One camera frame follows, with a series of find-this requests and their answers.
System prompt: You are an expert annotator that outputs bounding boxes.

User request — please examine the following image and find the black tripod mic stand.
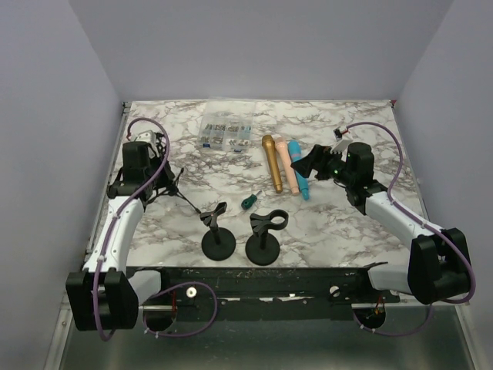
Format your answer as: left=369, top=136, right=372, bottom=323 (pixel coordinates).
left=148, top=133, right=202, bottom=214

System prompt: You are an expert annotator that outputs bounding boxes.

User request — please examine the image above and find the pink microphone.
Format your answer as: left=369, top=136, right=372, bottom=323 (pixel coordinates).
left=274, top=136, right=300, bottom=195

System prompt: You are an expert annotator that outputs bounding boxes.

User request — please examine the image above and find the black round-base mic stand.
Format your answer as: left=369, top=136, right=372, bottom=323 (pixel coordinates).
left=245, top=209, right=289, bottom=266

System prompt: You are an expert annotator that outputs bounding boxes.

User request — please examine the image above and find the blue microphone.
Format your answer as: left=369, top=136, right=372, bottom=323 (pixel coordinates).
left=287, top=140, right=311, bottom=201

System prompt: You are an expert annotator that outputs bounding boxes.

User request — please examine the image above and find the green handle screwdriver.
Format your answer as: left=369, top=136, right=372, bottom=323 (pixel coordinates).
left=240, top=190, right=263, bottom=210

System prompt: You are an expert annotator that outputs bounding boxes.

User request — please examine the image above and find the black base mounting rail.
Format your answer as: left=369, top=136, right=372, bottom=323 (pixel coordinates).
left=79, top=262, right=428, bottom=323

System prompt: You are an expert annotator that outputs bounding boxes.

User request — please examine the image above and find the gold microphone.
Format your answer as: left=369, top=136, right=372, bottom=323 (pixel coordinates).
left=262, top=135, right=283, bottom=193

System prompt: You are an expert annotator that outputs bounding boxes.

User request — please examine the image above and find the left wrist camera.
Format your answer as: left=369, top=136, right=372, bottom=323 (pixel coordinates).
left=133, top=130, right=157, bottom=148

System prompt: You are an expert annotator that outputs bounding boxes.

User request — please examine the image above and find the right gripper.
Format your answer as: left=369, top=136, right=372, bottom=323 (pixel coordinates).
left=292, top=143, right=355, bottom=186

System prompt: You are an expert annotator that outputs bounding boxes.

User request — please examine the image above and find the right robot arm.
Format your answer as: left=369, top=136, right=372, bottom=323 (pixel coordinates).
left=291, top=143, right=472, bottom=304

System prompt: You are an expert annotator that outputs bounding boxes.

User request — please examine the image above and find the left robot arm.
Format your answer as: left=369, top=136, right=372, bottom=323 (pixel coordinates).
left=65, top=133, right=174, bottom=331

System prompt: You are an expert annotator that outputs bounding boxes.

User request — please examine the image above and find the clear screw organizer box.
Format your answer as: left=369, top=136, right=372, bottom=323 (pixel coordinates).
left=196, top=99, right=256, bottom=153

